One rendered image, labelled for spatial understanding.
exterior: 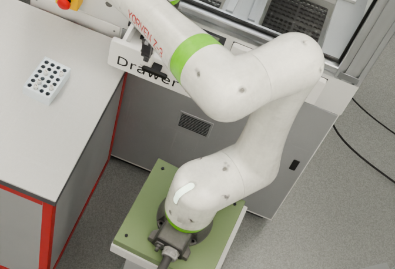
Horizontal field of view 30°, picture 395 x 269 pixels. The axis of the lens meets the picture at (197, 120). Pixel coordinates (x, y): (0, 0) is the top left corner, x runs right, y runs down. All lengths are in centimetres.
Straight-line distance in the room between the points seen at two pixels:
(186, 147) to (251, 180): 88
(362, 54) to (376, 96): 141
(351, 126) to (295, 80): 186
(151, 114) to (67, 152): 58
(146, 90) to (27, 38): 44
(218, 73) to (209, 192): 41
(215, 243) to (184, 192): 27
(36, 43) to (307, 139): 90
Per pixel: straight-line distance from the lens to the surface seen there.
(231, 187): 174
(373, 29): 199
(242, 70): 140
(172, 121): 253
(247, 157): 174
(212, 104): 139
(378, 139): 332
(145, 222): 193
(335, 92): 219
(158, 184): 197
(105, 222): 279
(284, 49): 146
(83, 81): 218
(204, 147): 259
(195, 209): 172
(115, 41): 206
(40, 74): 214
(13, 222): 222
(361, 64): 208
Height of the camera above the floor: 251
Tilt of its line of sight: 54 degrees down
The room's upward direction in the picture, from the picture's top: 20 degrees clockwise
